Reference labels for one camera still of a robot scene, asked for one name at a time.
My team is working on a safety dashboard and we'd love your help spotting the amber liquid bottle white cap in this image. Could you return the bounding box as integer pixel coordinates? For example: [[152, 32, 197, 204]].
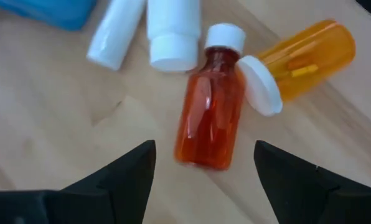
[[174, 23, 247, 171]]

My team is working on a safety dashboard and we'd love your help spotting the white plastic bottle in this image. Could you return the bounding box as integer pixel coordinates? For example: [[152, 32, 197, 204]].
[[146, 0, 202, 73]]

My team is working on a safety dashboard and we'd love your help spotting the orange pill vial white cap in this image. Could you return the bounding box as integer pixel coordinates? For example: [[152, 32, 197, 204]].
[[237, 19, 357, 117]]

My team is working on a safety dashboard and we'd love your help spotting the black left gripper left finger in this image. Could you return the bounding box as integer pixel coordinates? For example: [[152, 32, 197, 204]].
[[0, 139, 157, 224]]

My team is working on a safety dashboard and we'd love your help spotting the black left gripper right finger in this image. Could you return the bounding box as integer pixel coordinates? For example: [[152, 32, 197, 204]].
[[253, 139, 371, 224]]

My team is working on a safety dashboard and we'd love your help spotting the slim white gauze roll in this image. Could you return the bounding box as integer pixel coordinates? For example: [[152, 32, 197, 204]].
[[86, 0, 146, 71]]

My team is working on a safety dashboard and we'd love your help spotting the blue plastic first aid box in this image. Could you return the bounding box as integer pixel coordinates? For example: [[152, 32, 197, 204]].
[[0, 0, 98, 31]]

